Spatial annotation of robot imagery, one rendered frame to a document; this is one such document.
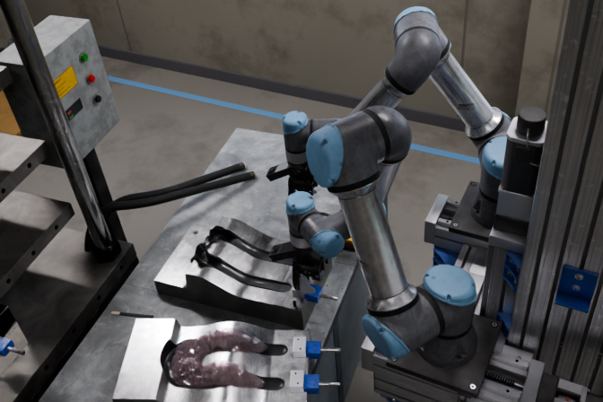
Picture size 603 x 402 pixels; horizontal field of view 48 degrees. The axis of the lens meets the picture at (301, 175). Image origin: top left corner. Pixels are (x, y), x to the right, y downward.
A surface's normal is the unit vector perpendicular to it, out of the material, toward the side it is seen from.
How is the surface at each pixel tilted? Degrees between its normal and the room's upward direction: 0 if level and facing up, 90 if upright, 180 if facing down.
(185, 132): 0
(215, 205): 0
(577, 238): 90
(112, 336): 0
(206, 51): 90
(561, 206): 90
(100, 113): 90
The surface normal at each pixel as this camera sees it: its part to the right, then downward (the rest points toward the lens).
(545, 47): -0.44, 0.60
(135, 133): -0.08, -0.76
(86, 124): 0.93, 0.17
